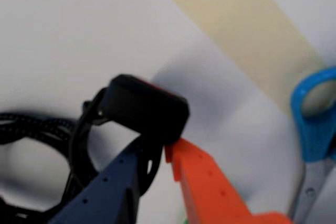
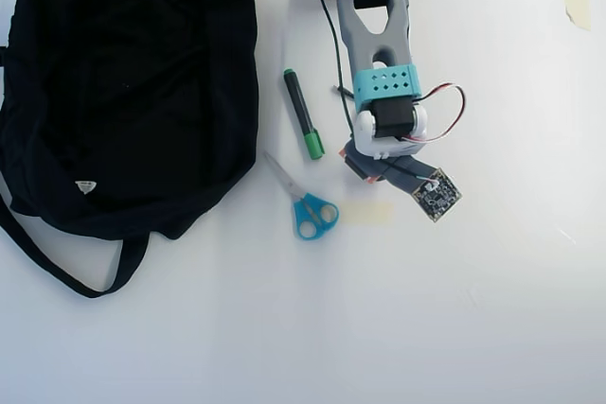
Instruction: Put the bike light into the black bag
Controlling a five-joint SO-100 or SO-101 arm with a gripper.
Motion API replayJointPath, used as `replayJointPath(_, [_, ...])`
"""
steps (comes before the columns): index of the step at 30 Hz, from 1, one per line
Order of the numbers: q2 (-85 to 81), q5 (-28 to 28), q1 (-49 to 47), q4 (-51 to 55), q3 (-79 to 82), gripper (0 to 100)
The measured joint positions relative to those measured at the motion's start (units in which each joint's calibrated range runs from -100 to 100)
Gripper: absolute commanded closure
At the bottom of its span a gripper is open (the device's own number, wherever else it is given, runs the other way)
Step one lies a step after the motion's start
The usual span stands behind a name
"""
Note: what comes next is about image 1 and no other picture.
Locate navy blue gripper finger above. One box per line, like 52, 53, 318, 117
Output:
48, 132, 148, 224

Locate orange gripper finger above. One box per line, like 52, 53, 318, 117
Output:
163, 137, 294, 224

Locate wide masking tape strip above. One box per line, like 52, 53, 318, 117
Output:
169, 0, 327, 118

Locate black braided USB cable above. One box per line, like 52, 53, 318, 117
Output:
0, 112, 81, 224

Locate blue handled scissors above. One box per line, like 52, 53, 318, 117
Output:
287, 66, 336, 224

